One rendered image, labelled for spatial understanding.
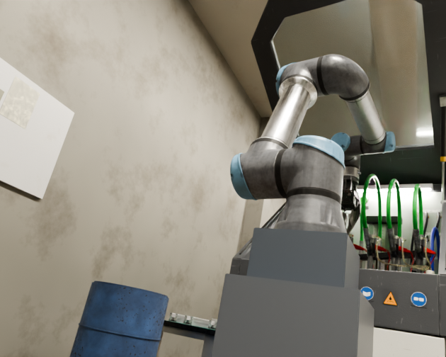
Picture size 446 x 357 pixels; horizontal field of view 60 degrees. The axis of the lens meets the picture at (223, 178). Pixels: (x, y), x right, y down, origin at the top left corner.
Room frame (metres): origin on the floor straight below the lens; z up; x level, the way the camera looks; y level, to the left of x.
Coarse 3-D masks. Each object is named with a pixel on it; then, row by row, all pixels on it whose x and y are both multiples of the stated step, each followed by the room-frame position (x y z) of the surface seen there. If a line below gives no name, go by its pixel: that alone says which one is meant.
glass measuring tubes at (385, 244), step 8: (368, 216) 1.62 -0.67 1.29; (376, 216) 1.60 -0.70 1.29; (384, 216) 1.58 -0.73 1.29; (392, 216) 1.56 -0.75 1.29; (368, 224) 1.65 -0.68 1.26; (376, 224) 1.63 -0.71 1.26; (384, 224) 1.61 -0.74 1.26; (392, 224) 1.59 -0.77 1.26; (376, 232) 1.63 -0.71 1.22; (384, 232) 1.61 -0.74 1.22; (376, 240) 1.63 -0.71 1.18; (384, 240) 1.61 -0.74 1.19; (384, 248) 1.61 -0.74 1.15; (376, 264) 1.61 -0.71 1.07; (384, 264) 1.59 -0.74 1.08
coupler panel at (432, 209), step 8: (424, 208) 1.53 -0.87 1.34; (432, 208) 1.51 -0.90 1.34; (440, 208) 1.49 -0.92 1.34; (424, 216) 1.53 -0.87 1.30; (432, 216) 1.51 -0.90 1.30; (440, 216) 1.47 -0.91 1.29; (424, 224) 1.53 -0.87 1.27; (432, 224) 1.51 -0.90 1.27; (440, 224) 1.49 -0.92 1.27; (440, 232) 1.49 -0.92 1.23; (424, 264) 1.53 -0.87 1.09
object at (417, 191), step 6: (414, 186) 1.22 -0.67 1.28; (420, 186) 1.27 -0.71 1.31; (414, 192) 1.19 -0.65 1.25; (420, 192) 1.30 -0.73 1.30; (414, 198) 1.18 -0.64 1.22; (420, 198) 1.33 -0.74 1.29; (414, 204) 1.17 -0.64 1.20; (420, 204) 1.34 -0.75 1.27; (414, 210) 1.17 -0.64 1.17; (420, 210) 1.35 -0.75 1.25; (414, 216) 1.18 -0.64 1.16; (420, 216) 1.35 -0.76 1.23; (414, 222) 1.18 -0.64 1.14; (420, 222) 1.36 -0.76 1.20; (414, 228) 1.20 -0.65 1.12; (420, 228) 1.36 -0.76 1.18; (414, 234) 1.22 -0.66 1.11; (420, 234) 1.36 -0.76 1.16; (414, 240) 1.24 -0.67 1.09; (420, 246) 1.25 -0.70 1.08
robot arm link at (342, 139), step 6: (342, 132) 1.25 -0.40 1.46; (336, 138) 1.26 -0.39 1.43; (342, 138) 1.24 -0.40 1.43; (348, 138) 1.23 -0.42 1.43; (354, 138) 1.24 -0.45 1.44; (342, 144) 1.24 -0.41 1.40; (348, 144) 1.24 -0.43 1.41; (354, 144) 1.24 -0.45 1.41; (348, 150) 1.26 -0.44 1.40; (354, 150) 1.25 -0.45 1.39; (360, 150) 1.24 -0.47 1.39; (348, 156) 1.30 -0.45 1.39; (354, 156) 1.31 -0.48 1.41
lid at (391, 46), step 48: (288, 0) 1.12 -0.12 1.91; (336, 0) 1.06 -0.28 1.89; (384, 0) 1.01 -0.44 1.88; (432, 0) 0.95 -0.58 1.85; (288, 48) 1.29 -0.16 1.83; (336, 48) 1.22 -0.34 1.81; (384, 48) 1.15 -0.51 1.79; (432, 48) 1.07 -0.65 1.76; (336, 96) 1.39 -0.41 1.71; (384, 96) 1.30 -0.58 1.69; (432, 96) 1.21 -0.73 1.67; (432, 144) 1.39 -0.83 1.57
